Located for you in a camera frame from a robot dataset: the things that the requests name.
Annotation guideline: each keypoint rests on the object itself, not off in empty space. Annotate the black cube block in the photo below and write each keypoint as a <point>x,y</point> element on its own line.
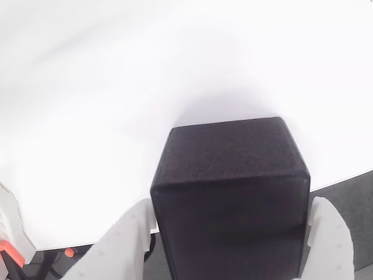
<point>230,189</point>

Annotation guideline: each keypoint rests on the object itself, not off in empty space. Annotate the black clamp with orange tips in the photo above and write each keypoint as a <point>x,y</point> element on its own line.
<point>11,252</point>

